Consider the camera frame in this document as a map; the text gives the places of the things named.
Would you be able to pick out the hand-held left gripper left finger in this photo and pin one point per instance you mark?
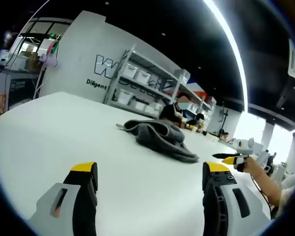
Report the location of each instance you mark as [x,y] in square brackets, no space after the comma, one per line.
[81,211]

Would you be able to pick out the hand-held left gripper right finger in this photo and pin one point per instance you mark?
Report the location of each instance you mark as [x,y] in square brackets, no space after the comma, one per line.
[218,209]

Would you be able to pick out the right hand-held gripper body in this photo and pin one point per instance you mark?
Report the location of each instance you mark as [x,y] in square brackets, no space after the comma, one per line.
[243,146]

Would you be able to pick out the grey towel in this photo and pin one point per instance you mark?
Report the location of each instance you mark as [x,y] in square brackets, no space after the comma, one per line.
[157,137]

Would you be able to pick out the black tripod stand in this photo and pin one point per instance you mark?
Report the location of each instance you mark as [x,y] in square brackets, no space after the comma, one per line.
[225,120]

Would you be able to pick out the white table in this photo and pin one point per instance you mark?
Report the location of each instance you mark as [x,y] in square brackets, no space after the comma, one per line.
[64,137]

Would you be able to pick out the grey metal shelf rack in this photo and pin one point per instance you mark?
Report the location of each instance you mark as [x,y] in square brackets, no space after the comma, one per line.
[162,81]

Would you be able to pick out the long ceiling light strip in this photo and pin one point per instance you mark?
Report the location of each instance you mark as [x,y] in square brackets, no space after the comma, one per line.
[232,39]

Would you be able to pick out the row of white storage boxes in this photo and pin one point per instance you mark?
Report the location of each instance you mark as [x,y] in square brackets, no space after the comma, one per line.
[140,73]

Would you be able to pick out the pale pink roll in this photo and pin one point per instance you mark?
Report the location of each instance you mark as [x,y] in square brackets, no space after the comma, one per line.
[48,61]

